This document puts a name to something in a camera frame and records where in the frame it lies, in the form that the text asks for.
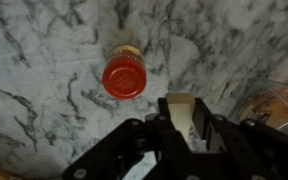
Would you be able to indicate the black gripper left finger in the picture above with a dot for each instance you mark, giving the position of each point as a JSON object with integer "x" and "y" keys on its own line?
{"x": 116, "y": 154}

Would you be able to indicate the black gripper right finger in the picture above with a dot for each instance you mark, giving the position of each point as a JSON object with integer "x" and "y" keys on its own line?
{"x": 245, "y": 151}

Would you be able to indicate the small red-lid clear jar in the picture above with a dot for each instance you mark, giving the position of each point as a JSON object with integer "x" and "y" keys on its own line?
{"x": 124, "y": 76}

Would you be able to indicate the wooden block by tray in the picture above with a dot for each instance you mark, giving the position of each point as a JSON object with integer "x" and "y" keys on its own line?
{"x": 181, "y": 107}

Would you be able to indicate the glass cup with utensil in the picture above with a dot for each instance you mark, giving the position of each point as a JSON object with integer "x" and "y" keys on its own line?
{"x": 265, "y": 102}

